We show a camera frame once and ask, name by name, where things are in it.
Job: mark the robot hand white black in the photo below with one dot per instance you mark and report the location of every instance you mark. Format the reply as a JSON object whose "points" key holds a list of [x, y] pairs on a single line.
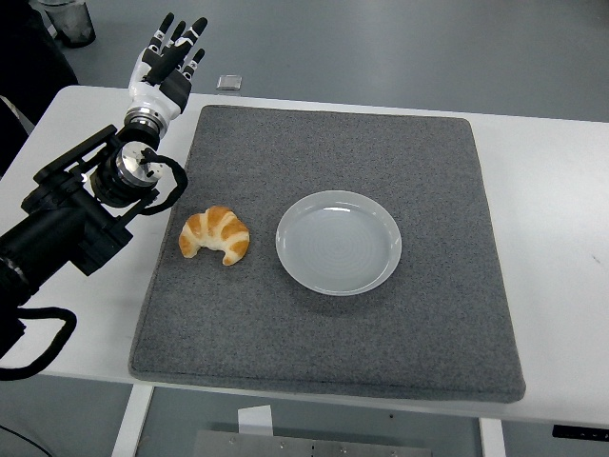
{"points": [[152, 95]]}

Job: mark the croissant bread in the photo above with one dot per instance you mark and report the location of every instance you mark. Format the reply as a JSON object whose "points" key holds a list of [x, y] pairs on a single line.
{"points": [[214, 228]]}

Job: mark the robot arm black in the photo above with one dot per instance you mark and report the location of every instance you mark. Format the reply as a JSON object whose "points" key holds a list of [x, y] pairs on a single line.
{"points": [[57, 224]]}

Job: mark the light grey round plate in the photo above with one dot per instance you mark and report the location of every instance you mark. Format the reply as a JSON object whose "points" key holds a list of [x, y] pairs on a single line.
{"points": [[339, 244]]}

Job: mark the silver square floor socket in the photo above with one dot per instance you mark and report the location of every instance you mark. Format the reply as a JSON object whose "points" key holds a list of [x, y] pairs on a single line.
{"points": [[229, 82]]}

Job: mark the black mesh waste bin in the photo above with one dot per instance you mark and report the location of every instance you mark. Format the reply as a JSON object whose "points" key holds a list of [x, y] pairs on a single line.
{"points": [[71, 21]]}

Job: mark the black chair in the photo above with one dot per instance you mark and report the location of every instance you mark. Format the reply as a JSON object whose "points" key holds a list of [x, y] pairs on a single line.
{"points": [[28, 52]]}

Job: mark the grey felt mat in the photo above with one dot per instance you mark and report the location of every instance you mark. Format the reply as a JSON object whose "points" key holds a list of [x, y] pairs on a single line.
{"points": [[333, 157]]}

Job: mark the white table leg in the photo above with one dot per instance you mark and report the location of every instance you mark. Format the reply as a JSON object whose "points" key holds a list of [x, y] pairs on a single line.
{"points": [[491, 438], [131, 423]]}

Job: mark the black table control panel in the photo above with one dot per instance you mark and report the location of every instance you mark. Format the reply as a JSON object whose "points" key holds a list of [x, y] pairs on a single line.
{"points": [[580, 432]]}

